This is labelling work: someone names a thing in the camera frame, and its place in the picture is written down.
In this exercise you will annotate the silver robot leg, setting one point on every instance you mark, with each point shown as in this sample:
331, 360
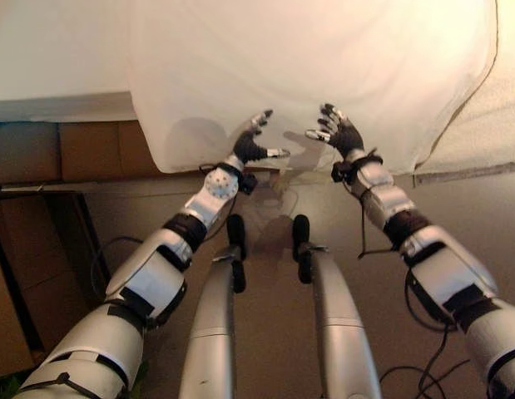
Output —
217, 316
336, 316

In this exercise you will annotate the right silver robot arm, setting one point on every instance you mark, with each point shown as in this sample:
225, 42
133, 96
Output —
432, 266

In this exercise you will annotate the left silver robot leg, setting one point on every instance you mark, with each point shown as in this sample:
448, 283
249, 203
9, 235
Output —
217, 316

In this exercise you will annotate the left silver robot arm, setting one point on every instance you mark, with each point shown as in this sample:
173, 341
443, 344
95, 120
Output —
157, 274

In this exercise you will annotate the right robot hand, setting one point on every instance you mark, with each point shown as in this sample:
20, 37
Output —
344, 135

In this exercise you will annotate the brown wooden cabinet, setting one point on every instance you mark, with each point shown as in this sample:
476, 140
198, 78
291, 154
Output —
28, 270

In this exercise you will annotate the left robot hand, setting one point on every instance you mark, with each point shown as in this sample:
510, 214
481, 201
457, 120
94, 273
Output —
249, 146

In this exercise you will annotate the wooden bed frame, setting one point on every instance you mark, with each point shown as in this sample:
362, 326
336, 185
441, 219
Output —
90, 145

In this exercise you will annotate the white duvet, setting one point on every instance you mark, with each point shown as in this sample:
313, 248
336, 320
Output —
307, 62

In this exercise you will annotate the right silver robot leg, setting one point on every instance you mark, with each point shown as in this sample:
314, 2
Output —
336, 316

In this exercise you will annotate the white bed sheet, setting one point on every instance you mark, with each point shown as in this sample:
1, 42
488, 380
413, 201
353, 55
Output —
57, 45

